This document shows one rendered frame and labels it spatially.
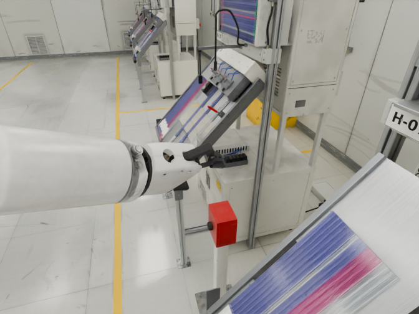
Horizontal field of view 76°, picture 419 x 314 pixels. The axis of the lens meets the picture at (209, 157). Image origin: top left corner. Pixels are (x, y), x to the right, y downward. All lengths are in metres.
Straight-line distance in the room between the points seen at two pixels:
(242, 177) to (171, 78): 3.24
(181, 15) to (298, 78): 3.25
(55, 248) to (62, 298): 0.44
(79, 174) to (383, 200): 0.69
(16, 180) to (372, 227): 0.71
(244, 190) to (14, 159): 1.54
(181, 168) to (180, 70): 4.32
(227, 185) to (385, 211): 1.04
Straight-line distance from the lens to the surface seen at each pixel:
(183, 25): 4.57
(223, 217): 1.18
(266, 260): 0.88
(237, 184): 1.67
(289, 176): 1.83
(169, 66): 4.63
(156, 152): 0.37
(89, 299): 2.00
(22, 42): 9.04
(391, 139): 0.86
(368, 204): 0.80
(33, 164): 0.28
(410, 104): 0.77
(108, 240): 2.26
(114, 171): 0.32
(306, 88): 1.57
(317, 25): 1.51
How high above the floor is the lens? 1.61
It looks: 32 degrees down
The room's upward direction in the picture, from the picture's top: straight up
